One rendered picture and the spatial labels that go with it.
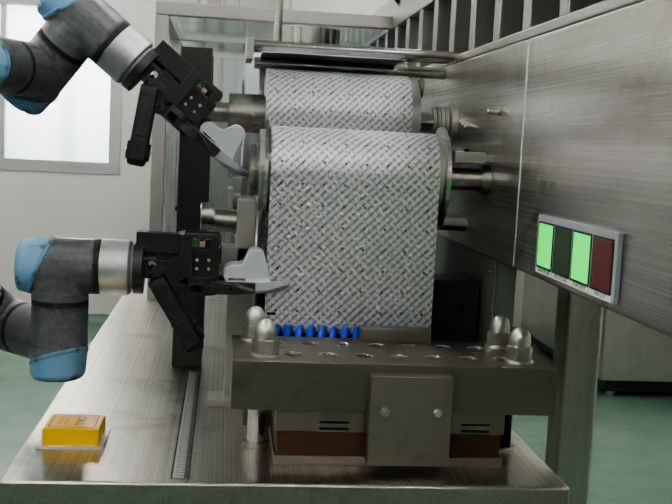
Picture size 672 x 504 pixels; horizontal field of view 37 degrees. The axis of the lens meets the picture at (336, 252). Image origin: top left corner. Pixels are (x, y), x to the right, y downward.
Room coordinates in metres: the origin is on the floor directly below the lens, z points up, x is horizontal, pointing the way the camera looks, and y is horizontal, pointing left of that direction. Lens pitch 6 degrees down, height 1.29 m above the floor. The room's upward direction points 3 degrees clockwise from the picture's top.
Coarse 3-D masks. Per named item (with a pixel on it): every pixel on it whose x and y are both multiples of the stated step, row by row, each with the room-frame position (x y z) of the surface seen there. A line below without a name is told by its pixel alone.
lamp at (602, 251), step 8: (600, 240) 1.00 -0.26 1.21; (600, 248) 1.00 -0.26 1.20; (608, 248) 0.98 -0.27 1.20; (600, 256) 1.00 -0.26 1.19; (608, 256) 0.98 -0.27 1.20; (592, 264) 1.02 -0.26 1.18; (600, 264) 1.00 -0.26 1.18; (608, 264) 0.98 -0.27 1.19; (592, 272) 1.02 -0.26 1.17; (600, 272) 0.99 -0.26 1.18; (608, 272) 0.97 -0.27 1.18; (592, 280) 1.01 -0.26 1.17; (600, 280) 0.99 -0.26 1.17; (608, 280) 0.97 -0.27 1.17; (600, 288) 0.99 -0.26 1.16; (608, 288) 0.97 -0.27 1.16
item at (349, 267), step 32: (288, 224) 1.38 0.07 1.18; (320, 224) 1.38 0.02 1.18; (352, 224) 1.39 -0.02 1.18; (384, 224) 1.39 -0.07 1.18; (416, 224) 1.40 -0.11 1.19; (288, 256) 1.38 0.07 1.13; (320, 256) 1.38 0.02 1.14; (352, 256) 1.39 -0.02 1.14; (384, 256) 1.39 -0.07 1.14; (416, 256) 1.40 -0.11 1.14; (288, 288) 1.38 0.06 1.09; (320, 288) 1.38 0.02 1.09; (352, 288) 1.39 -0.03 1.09; (384, 288) 1.39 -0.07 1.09; (416, 288) 1.40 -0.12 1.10; (288, 320) 1.38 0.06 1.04; (320, 320) 1.38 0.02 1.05; (352, 320) 1.39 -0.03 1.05; (384, 320) 1.39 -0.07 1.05; (416, 320) 1.40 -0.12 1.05
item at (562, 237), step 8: (560, 232) 1.12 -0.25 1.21; (568, 232) 1.10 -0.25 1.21; (560, 240) 1.12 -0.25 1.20; (568, 240) 1.09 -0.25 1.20; (560, 248) 1.12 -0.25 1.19; (568, 248) 1.09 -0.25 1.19; (560, 256) 1.12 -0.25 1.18; (568, 256) 1.09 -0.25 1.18; (560, 264) 1.11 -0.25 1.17; (560, 272) 1.11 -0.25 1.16
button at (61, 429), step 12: (48, 420) 1.25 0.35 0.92; (60, 420) 1.25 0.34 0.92; (72, 420) 1.25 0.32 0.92; (84, 420) 1.25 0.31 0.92; (96, 420) 1.26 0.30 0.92; (48, 432) 1.21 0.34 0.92; (60, 432) 1.21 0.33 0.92; (72, 432) 1.22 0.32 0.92; (84, 432) 1.22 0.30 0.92; (96, 432) 1.22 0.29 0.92; (48, 444) 1.21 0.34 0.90; (60, 444) 1.21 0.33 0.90; (72, 444) 1.22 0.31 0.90; (84, 444) 1.22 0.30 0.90; (96, 444) 1.22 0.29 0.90
